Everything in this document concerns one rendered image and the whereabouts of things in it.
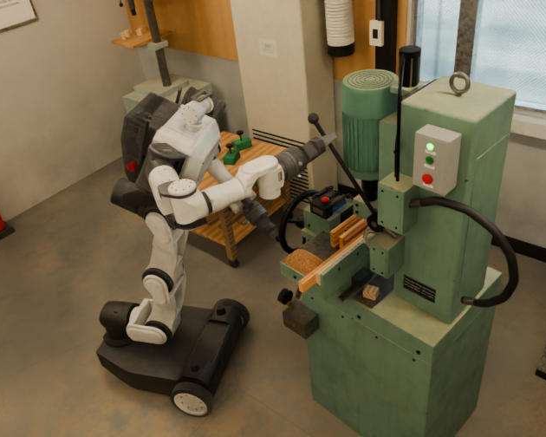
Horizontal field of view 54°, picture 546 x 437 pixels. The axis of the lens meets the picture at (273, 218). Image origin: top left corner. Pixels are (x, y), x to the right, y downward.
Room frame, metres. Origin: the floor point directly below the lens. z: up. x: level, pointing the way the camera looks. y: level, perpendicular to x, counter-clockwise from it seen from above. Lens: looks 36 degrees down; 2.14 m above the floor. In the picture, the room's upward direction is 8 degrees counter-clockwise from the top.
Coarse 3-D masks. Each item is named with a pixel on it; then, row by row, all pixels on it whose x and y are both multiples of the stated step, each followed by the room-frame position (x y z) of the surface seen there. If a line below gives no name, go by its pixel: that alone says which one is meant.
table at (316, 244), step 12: (312, 240) 1.55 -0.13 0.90; (324, 240) 1.54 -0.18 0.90; (312, 252) 1.48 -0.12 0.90; (324, 252) 1.47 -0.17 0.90; (360, 264) 1.42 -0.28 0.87; (288, 276) 1.43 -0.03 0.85; (300, 276) 1.38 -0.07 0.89; (348, 276) 1.38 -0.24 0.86; (312, 288) 1.34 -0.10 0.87; (324, 288) 1.30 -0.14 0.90; (336, 288) 1.34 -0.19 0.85
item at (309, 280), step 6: (360, 234) 1.50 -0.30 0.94; (354, 240) 1.47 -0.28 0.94; (336, 252) 1.42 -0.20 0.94; (330, 258) 1.39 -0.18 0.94; (324, 264) 1.36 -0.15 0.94; (306, 276) 1.32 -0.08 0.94; (312, 276) 1.32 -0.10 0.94; (300, 282) 1.29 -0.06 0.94; (306, 282) 1.29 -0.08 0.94; (312, 282) 1.31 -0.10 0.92; (300, 288) 1.29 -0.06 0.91; (306, 288) 1.29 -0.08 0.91
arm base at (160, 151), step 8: (152, 144) 1.54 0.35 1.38; (160, 144) 1.57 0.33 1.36; (152, 152) 1.50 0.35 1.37; (160, 152) 1.50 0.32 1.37; (168, 152) 1.53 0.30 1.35; (176, 152) 1.55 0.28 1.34; (168, 160) 1.49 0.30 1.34; (176, 160) 1.51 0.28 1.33; (184, 160) 1.55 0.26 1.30; (176, 168) 1.53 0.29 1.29; (136, 184) 1.49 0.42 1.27; (144, 192) 1.46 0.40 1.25; (152, 192) 1.46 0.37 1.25
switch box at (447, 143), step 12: (420, 132) 1.21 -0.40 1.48; (432, 132) 1.20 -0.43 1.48; (444, 132) 1.19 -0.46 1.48; (456, 132) 1.18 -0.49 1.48; (420, 144) 1.20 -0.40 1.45; (444, 144) 1.15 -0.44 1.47; (456, 144) 1.16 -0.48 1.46; (420, 156) 1.19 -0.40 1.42; (432, 156) 1.17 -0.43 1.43; (444, 156) 1.14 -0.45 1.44; (456, 156) 1.16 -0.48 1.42; (420, 168) 1.19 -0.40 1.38; (444, 168) 1.14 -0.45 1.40; (456, 168) 1.17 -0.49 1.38; (420, 180) 1.19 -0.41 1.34; (432, 180) 1.16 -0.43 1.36; (444, 180) 1.14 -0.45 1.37; (456, 180) 1.17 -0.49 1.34; (444, 192) 1.14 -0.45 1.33
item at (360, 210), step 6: (354, 198) 1.54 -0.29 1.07; (360, 198) 1.54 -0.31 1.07; (354, 204) 1.54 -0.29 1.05; (360, 204) 1.52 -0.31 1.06; (372, 204) 1.49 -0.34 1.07; (354, 210) 1.54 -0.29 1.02; (360, 210) 1.52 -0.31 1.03; (366, 210) 1.50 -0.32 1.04; (360, 216) 1.52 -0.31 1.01; (366, 216) 1.50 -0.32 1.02
